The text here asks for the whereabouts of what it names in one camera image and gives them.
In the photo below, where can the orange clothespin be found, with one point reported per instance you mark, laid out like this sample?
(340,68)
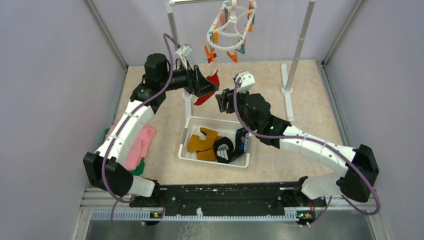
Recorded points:
(210,53)

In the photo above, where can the pink cloth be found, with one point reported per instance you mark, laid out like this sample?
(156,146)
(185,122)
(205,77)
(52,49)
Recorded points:
(146,136)

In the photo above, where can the green cloth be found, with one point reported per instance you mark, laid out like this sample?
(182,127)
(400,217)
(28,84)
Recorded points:
(135,163)

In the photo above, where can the black sock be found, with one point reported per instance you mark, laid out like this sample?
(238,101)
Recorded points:
(227,151)

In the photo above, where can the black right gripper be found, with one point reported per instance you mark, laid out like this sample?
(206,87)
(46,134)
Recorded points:
(227,96)

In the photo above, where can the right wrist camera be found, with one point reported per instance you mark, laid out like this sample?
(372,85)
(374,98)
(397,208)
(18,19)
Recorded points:
(245,81)

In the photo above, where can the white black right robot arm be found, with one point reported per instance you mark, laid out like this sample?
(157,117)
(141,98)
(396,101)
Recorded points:
(354,170)

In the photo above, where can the mustard yellow sock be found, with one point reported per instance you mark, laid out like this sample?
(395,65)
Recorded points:
(206,155)
(196,144)

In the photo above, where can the white cable duct strip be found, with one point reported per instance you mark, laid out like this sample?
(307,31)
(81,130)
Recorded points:
(148,216)

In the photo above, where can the white plastic clip hanger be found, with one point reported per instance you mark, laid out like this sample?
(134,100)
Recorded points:
(229,30)

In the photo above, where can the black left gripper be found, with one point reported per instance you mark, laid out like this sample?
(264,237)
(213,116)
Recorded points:
(196,83)

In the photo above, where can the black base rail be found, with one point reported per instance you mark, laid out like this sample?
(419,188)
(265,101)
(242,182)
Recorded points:
(227,199)

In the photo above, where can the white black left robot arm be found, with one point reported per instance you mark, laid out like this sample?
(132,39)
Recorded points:
(105,167)

